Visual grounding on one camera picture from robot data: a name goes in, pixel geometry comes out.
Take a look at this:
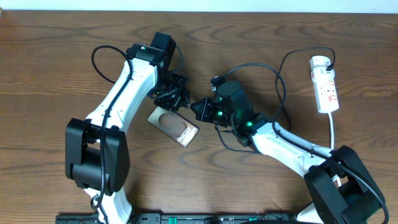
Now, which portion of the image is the white power strip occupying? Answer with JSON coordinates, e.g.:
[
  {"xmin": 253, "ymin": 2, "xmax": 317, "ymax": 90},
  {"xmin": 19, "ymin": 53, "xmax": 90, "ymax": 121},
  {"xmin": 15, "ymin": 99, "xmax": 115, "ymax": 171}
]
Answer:
[{"xmin": 308, "ymin": 55, "xmax": 340, "ymax": 114}]

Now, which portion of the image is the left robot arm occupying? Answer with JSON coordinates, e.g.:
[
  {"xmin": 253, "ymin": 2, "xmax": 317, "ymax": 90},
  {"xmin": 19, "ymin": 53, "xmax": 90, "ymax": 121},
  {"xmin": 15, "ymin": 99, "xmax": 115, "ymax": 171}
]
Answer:
[{"xmin": 55, "ymin": 32, "xmax": 190, "ymax": 223}]

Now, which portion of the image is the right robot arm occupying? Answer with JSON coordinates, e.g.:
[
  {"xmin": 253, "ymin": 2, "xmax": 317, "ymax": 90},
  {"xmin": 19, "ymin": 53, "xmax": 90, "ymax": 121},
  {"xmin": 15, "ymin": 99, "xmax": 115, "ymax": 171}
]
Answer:
[{"xmin": 190, "ymin": 82, "xmax": 389, "ymax": 224}]

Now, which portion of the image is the white USB charger plug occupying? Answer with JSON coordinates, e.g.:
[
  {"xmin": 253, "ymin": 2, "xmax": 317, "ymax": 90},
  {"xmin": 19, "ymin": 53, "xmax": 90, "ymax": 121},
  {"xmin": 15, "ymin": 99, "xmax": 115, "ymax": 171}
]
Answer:
[{"xmin": 310, "ymin": 55, "xmax": 335, "ymax": 83}]

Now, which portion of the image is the white power strip cord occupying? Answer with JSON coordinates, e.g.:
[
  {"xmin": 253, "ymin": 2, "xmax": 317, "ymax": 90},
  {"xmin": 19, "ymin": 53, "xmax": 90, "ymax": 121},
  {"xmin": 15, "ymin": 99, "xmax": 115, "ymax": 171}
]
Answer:
[{"xmin": 327, "ymin": 112, "xmax": 343, "ymax": 187}]

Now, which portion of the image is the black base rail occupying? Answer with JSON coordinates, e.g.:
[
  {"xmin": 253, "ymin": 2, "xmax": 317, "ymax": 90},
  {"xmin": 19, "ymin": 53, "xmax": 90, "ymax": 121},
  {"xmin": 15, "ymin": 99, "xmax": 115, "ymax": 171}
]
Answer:
[{"xmin": 55, "ymin": 213, "xmax": 299, "ymax": 224}]

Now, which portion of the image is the black USB charging cable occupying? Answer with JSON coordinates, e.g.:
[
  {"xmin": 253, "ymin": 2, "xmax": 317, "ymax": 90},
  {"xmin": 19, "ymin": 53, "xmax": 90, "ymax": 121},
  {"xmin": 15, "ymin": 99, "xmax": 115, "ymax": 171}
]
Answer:
[{"xmin": 214, "ymin": 47, "xmax": 336, "ymax": 154}]

